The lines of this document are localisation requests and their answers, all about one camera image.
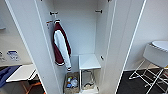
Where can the white wardrobe door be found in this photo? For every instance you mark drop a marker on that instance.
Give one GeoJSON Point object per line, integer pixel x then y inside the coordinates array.
{"type": "Point", "coordinates": [125, 36]}
{"type": "Point", "coordinates": [26, 40]}

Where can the white wardrobe carcass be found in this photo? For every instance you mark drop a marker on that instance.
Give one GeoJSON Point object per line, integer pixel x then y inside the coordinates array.
{"type": "Point", "coordinates": [83, 33]}

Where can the red white varsity jacket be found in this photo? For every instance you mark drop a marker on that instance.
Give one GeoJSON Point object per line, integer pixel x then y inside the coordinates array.
{"type": "Point", "coordinates": [61, 43]}

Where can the clear plastic bottle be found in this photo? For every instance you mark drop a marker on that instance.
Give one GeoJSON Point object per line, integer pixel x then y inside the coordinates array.
{"type": "Point", "coordinates": [72, 82]}

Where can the white jacket hanger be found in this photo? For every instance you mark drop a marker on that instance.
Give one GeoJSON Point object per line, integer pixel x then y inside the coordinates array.
{"type": "Point", "coordinates": [57, 20]}

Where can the brown storage box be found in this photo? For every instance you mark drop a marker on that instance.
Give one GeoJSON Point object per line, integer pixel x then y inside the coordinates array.
{"type": "Point", "coordinates": [65, 83]}

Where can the orange white warning label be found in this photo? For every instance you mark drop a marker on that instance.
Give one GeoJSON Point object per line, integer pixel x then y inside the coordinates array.
{"type": "Point", "coordinates": [49, 23]}

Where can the white folding table orange legs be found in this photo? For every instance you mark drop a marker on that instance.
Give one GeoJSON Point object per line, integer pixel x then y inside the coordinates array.
{"type": "Point", "coordinates": [21, 72]}

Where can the white round high table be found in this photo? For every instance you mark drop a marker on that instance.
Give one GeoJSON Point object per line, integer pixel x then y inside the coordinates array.
{"type": "Point", "coordinates": [161, 45]}

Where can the black wall hook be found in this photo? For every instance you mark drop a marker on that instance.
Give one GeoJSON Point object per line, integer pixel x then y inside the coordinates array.
{"type": "Point", "coordinates": [53, 13]}
{"type": "Point", "coordinates": [99, 11]}

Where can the blue white wall sticker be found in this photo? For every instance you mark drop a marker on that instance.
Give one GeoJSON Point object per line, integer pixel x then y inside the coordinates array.
{"type": "Point", "coordinates": [13, 55]}

